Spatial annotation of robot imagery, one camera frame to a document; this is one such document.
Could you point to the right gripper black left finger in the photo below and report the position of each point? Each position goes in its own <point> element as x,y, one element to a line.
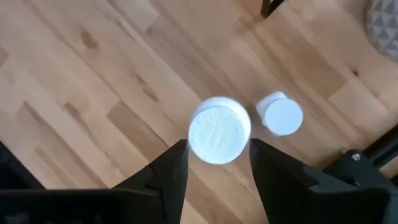
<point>168,186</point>

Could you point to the triangle patterned planter pot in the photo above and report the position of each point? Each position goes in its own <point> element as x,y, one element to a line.
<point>385,28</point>

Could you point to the black aluminium table frame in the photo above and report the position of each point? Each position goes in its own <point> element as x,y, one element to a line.
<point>387,146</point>

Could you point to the white labelled pill bottle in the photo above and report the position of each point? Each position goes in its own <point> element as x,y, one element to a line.
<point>217,133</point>

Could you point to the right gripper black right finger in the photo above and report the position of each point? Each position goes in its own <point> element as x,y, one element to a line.
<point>289,193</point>

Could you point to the small plain white bottle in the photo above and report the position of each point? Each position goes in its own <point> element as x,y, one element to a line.
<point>283,116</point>

